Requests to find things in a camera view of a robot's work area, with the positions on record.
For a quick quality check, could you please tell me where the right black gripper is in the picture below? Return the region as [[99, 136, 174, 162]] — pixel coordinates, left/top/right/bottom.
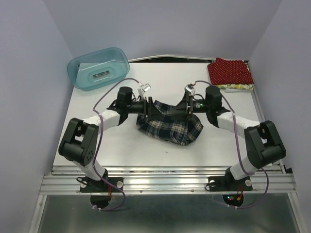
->
[[170, 91, 211, 120]]

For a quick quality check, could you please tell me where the white folded cloth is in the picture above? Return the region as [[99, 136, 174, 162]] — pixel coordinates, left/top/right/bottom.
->
[[223, 89, 253, 93]]

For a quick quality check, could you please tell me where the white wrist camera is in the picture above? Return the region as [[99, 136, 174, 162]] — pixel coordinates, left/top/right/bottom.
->
[[138, 83, 151, 99], [184, 83, 196, 97]]

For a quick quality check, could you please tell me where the navy plaid skirt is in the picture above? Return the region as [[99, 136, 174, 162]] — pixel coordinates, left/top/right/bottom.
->
[[136, 100, 204, 146]]

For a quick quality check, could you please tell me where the aluminium rail frame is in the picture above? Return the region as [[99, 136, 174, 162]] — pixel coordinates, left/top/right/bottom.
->
[[30, 93, 308, 233]]

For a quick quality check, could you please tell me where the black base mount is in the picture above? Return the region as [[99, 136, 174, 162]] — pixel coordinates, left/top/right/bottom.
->
[[76, 176, 123, 193], [205, 168, 253, 192]]

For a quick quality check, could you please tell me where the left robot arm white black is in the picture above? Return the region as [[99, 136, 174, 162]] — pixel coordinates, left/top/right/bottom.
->
[[58, 84, 163, 191]]

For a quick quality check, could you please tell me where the lemon print folded skirt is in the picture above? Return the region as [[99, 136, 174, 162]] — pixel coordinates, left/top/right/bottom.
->
[[215, 84, 253, 90]]

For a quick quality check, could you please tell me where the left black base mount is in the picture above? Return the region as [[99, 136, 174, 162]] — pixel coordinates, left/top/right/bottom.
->
[[76, 176, 123, 193]]

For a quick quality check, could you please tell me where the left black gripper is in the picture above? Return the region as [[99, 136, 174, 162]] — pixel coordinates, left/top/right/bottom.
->
[[126, 96, 164, 118]]

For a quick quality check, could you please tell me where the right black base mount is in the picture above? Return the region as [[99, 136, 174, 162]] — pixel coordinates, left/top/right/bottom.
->
[[205, 168, 253, 192]]

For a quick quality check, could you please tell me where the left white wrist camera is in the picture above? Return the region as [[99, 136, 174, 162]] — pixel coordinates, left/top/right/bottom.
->
[[138, 83, 151, 99]]

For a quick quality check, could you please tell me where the red polka dot folded skirt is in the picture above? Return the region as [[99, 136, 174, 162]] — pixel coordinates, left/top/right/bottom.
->
[[207, 58, 254, 85]]

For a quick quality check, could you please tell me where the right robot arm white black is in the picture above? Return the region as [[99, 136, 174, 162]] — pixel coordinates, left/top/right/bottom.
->
[[172, 84, 286, 189]]

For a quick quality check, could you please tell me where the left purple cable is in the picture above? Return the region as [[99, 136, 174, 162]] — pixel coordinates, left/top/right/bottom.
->
[[92, 78, 127, 212]]

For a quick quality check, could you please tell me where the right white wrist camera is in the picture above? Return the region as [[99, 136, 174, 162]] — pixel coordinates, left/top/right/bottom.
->
[[184, 83, 196, 97]]

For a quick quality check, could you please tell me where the teal plastic bin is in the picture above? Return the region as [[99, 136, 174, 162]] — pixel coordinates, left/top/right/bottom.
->
[[67, 47, 130, 91]]

